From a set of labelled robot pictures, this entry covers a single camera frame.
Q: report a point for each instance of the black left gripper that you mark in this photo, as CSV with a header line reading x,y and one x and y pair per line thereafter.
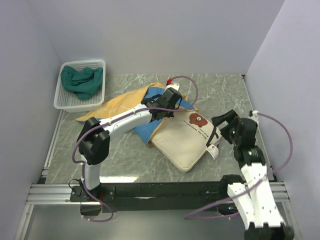
x,y
171,114

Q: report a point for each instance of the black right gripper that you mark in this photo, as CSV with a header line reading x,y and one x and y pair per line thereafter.
x,y
228,117

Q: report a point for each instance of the cream white pillow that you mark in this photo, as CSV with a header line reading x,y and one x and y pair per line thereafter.
x,y
185,138

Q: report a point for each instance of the yellow and blue pillowcase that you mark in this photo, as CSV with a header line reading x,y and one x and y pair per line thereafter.
x,y
110,128

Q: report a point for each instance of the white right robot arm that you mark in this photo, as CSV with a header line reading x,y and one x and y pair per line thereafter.
x,y
254,199

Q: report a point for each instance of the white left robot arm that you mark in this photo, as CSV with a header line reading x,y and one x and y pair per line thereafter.
x,y
93,159

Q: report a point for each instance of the dark green cloth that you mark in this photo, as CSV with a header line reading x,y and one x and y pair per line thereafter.
x,y
84,84

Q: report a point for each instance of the white perforated plastic basket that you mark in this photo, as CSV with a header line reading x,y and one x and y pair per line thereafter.
x,y
69,102

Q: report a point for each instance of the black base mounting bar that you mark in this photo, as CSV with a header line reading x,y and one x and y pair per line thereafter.
x,y
152,196

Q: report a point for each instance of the aluminium frame rail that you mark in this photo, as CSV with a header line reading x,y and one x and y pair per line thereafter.
x,y
60,194

